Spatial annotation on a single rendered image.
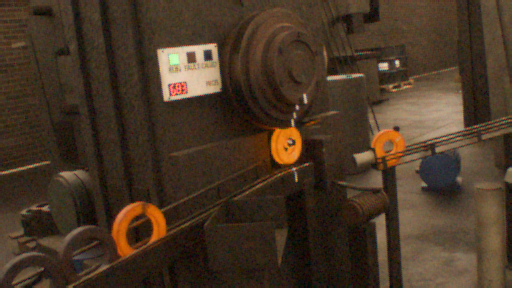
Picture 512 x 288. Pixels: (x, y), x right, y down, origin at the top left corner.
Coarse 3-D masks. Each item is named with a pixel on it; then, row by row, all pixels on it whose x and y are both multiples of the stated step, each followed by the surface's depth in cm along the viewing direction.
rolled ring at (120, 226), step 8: (128, 208) 160; (136, 208) 161; (144, 208) 163; (152, 208) 166; (120, 216) 159; (128, 216) 159; (152, 216) 166; (160, 216) 168; (120, 224) 157; (160, 224) 168; (112, 232) 158; (120, 232) 157; (160, 232) 168; (120, 240) 157; (152, 240) 168; (120, 248) 158; (128, 248) 160
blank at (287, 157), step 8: (272, 136) 208; (280, 136) 207; (288, 136) 210; (296, 136) 214; (272, 144) 207; (280, 144) 207; (296, 144) 214; (272, 152) 208; (280, 152) 207; (288, 152) 212; (296, 152) 214; (280, 160) 208; (288, 160) 211
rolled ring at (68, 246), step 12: (84, 228) 150; (96, 228) 152; (72, 240) 147; (108, 240) 155; (60, 252) 146; (72, 252) 147; (108, 252) 156; (60, 264) 145; (108, 264) 155; (72, 276) 147; (84, 276) 152
